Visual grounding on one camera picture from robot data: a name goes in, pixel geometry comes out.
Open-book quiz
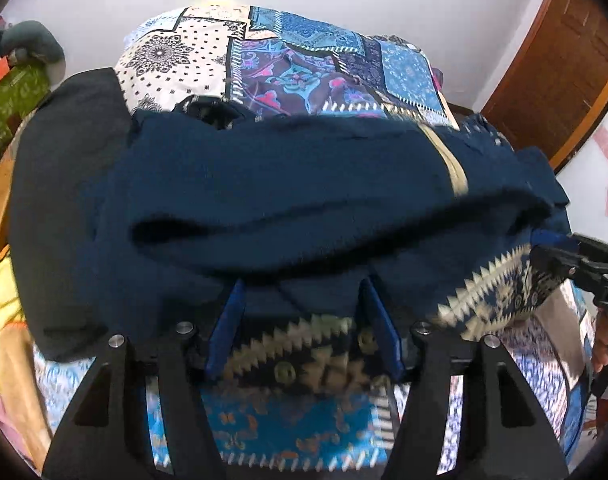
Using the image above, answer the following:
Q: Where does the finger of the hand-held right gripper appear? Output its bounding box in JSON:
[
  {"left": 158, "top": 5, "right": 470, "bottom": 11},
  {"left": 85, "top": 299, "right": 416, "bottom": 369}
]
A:
[
  {"left": 531, "top": 245, "right": 608, "bottom": 303},
  {"left": 531, "top": 231, "right": 608, "bottom": 267}
]

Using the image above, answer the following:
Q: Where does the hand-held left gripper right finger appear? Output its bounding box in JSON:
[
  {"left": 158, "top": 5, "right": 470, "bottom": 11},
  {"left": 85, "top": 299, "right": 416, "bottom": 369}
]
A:
[{"left": 359, "top": 277, "right": 570, "bottom": 480}]

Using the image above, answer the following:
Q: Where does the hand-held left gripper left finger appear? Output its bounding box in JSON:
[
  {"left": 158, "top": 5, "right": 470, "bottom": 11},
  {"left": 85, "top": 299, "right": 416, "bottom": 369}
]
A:
[{"left": 41, "top": 277, "right": 249, "bottom": 480}]

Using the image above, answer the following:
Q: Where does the navy patterned hoodie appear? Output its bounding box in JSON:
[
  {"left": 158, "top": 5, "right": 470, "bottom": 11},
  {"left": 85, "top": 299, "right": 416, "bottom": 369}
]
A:
[{"left": 91, "top": 95, "right": 585, "bottom": 396}]

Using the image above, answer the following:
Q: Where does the person's right hand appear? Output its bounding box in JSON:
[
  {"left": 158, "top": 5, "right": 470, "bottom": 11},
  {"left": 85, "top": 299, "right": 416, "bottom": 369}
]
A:
[{"left": 591, "top": 305, "right": 608, "bottom": 375}]

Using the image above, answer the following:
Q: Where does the brown wooden door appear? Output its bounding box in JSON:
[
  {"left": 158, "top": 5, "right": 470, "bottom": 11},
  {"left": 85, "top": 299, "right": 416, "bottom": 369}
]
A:
[{"left": 481, "top": 0, "right": 608, "bottom": 172}]

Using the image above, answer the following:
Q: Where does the black garment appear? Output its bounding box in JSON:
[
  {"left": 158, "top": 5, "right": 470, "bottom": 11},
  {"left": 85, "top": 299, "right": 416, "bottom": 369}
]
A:
[{"left": 8, "top": 67, "right": 134, "bottom": 363}]

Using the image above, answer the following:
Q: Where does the yellow cloth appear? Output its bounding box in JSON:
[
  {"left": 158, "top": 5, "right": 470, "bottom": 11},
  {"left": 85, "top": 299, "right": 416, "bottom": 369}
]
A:
[{"left": 0, "top": 255, "right": 34, "bottom": 391}]

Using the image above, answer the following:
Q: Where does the beige pink blanket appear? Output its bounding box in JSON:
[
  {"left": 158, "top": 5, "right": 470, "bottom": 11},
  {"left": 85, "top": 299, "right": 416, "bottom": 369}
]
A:
[{"left": 0, "top": 325, "right": 54, "bottom": 467}]

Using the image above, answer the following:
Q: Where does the patchwork printed bedspread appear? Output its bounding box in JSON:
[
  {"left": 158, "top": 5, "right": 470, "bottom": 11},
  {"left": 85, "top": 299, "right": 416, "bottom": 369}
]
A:
[{"left": 34, "top": 4, "right": 602, "bottom": 471}]

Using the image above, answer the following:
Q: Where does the green printed box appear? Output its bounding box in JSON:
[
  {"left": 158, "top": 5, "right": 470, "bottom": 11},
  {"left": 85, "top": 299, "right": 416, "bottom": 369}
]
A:
[{"left": 0, "top": 57, "right": 53, "bottom": 161}]

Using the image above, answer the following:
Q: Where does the grey plush toy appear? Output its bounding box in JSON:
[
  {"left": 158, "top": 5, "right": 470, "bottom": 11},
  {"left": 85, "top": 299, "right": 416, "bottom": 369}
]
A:
[{"left": 0, "top": 20, "right": 67, "bottom": 82}]

